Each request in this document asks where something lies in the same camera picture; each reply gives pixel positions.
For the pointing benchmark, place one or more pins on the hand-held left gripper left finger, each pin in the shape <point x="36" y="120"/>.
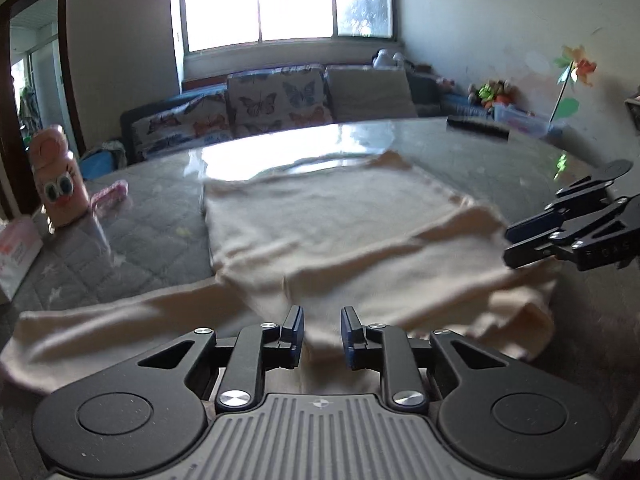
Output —
<point x="298" y="327"/>

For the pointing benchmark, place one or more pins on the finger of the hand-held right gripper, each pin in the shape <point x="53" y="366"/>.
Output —
<point x="530" y="255"/>
<point x="535" y="225"/>

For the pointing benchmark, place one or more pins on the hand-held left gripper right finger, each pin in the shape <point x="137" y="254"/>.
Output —
<point x="348" y="335"/>

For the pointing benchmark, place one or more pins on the cream long-sleeve top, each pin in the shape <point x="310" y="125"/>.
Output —
<point x="325" y="210"/>

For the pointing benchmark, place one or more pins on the hanging clothes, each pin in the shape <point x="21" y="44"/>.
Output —
<point x="27" y="107"/>

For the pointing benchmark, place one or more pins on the clear plastic storage box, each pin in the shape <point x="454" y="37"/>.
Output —
<point x="520" y="120"/>

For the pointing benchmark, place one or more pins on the black remote control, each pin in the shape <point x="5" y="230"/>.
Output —
<point x="475" y="127"/>

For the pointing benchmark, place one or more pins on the brown bear plush toy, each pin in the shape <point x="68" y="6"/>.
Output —
<point x="502" y="91"/>

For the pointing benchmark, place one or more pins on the green plush toy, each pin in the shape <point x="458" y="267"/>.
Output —
<point x="487" y="92"/>

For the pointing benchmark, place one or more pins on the colourful paper pinwheel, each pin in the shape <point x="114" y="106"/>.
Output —
<point x="580" y="65"/>

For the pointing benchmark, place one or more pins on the grey quilted star table cover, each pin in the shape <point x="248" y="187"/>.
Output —
<point x="150" y="220"/>

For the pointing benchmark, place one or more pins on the plain grey cushion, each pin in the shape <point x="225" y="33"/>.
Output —
<point x="365" y="92"/>

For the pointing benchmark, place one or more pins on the panda plush toy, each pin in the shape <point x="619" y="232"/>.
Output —
<point x="385" y="60"/>

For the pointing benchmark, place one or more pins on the butterfly print cushion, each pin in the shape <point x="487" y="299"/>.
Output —
<point x="275" y="100"/>
<point x="185" y="122"/>

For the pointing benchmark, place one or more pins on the grey draped cloth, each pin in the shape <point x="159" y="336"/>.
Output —
<point x="112" y="150"/>

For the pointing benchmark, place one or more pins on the blue chair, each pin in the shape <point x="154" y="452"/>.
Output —
<point x="97" y="165"/>

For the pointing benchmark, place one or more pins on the dark blue sofa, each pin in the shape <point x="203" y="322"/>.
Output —
<point x="132" y="122"/>

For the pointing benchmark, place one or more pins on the pink cartoon face bottle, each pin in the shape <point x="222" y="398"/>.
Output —
<point x="57" y="180"/>

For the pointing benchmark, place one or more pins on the pink and white tissue pack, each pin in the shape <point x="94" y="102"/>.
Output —
<point x="17" y="255"/>

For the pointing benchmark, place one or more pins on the large window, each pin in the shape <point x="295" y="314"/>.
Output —
<point x="290" y="0"/>

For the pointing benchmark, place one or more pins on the dark wooden door frame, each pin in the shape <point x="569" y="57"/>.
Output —
<point x="67" y="85"/>

